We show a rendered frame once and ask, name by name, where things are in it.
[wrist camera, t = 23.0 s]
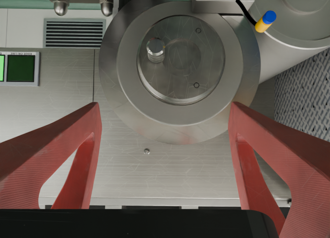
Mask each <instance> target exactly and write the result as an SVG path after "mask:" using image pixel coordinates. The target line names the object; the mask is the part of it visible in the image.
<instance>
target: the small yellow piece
mask: <svg viewBox="0 0 330 238"><path fill-rule="evenodd" d="M235 2H236V3H237V4H238V5H239V6H240V8H241V9H242V11H243V13H244V14H245V16H246V17H247V19H248V20H249V21H250V22H251V23H252V24H253V25H254V26H255V29H256V31H258V32H264V31H265V30H266V29H267V28H268V27H269V26H270V25H271V24H272V23H273V21H274V20H275V19H276V14H275V12H273V11H271V10H270V11H267V12H266V13H265V14H264V15H263V16H262V17H261V18H260V20H259V21H258V22H256V21H255V20H254V19H253V18H252V17H251V16H250V14H249V13H248V11H247V10H246V8H245V6H244V5H243V4H242V2H241V1H240V0H236V1H235Z"/></svg>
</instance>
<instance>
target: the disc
mask: <svg viewBox="0 0 330 238"><path fill-rule="evenodd" d="M168 1H178V0H131V1H130V2H128V3H127V4H126V5H125V6H124V7H122V8H121V9H120V11H119V12H118V13H117V14H116V15H115V17H114V18H113V19H112V21H111V23H110V24H109V26H108V28H107V30H106V32H105V34H104V37H103V40H102V43H101V47H100V52H99V76H100V82H101V86H102V89H103V92H104V95H105V97H106V99H107V101H108V103H109V105H110V106H111V108H112V109H113V111H114V112H115V113H116V115H117V116H118V117H119V118H120V119H121V120H122V121H123V122H124V123H125V124H126V125H127V126H128V127H130V128H131V129H132V130H134V131H136V132H137V133H139V134H141V135H142V136H145V137H147V138H149V139H152V140H155V141H157V142H161V143H166V144H175V145H186V144H194V143H199V142H202V141H206V140H209V139H211V138H214V137H216V136H218V135H220V134H221V133H223V132H225V131H226V130H228V121H229V114H230V108H231V103H232V102H240V103H242V104H244V105H246V106H248V107H249V106H250V104H251V102H252V100H253V98H254V96H255V93H256V91H257V87H258V84H259V80H260V72H261V58H260V51H259V47H258V43H257V40H256V37H255V34H254V32H253V30H252V28H251V26H250V24H249V23H248V21H247V20H246V18H245V17H244V16H243V14H236V13H219V14H220V15H221V16H222V17H223V18H224V19H225V20H226V21H227V22H228V23H229V24H230V25H231V27H232V28H233V30H234V31H235V33H236V35H237V37H238V39H239V41H240V44H241V48H242V52H243V58H244V69H243V76H242V80H241V83H240V86H239V89H238V91H237V93H236V94H235V96H234V98H233V99H232V101H231V102H230V103H229V104H228V106H227V107H226V108H225V109H224V110H222V111H221V112H220V113H219V114H217V115H216V116H214V117H213V118H211V119H209V120H207V121H205V122H202V123H199V124H195V125H190V126H170V125H165V124H162V123H159V122H156V121H154V120H152V119H150V118H148V117H146V116H145V115H143V114H142V113H140V112H139V111H138V110H137V109H136V108H135V107H134V106H133V105H132V104H131V103H130V101H129V100H128V99H127V97H126V96H125V94H124V92H123V90H122V88H121V86H120V83H119V80H118V76H117V69H116V57H117V51H118V46H119V43H120V41H121V38H122V36H123V34H124V32H125V30H126V29H127V27H128V26H129V25H130V23H131V22H132V21H133V20H134V19H135V18H136V17H137V16H138V15H140V14H141V13H142V12H144V11H145V10H147V9H149V8H151V7H153V6H155V5H157V4H160V3H164V2H168ZM180 1H191V2H192V0H180ZM138 73H139V70H138ZM139 77H140V79H141V81H142V83H143V85H144V86H145V84H144V82H143V80H142V78H141V75H140V73H139ZM215 87H216V86H215ZM145 88H146V89H147V90H148V91H149V89H148V88H147V87H146V86H145ZM213 89H214V88H213ZM213 89H212V90H211V91H210V92H209V93H208V94H207V95H205V96H204V97H203V98H205V97H206V96H208V95H209V94H210V93H211V92H212V91H213ZM149 92H150V91H149ZM150 93H151V92H150ZM151 94H152V93H151ZM152 95H153V96H154V97H156V96H155V95H154V94H152ZM156 98H157V99H159V98H158V97H156ZM203 98H201V99H199V100H197V101H195V102H198V101H200V100H202V99H203ZM159 100H161V99H159ZM161 101H163V100H161ZM163 102H165V103H168V104H172V105H188V104H193V103H195V102H192V103H187V104H173V103H169V102H166V101H163Z"/></svg>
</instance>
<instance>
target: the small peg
mask: <svg viewBox="0 0 330 238"><path fill-rule="evenodd" d="M146 47H147V53H148V58H149V60H150V61H151V62H152V63H154V64H159V63H161V62H162V61H163V60H164V58H165V43H164V41H163V40H162V39H160V38H157V37H155V38H152V39H150V40H149V41H148V42H147V46H146Z"/></svg>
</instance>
